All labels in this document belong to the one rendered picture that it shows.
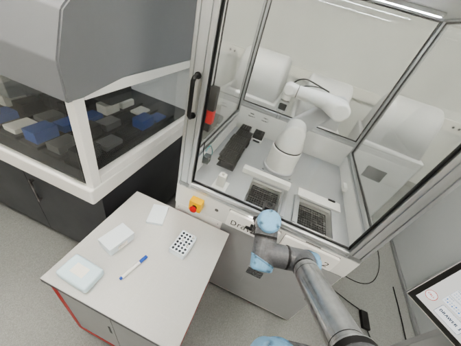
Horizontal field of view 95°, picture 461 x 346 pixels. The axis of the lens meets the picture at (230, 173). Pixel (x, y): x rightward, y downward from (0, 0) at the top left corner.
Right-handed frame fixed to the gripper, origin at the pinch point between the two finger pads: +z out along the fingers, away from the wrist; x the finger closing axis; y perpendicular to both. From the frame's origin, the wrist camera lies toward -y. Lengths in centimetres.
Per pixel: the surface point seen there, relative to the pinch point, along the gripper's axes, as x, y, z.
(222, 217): -20.2, 3.7, 17.4
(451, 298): 84, -1, 0
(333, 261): 40.3, 2.4, 13.0
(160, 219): -51, 18, 13
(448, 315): 83, 5, 0
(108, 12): -79, -43, -51
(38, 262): -137, 82, 58
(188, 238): -31.3, 20.5, 9.8
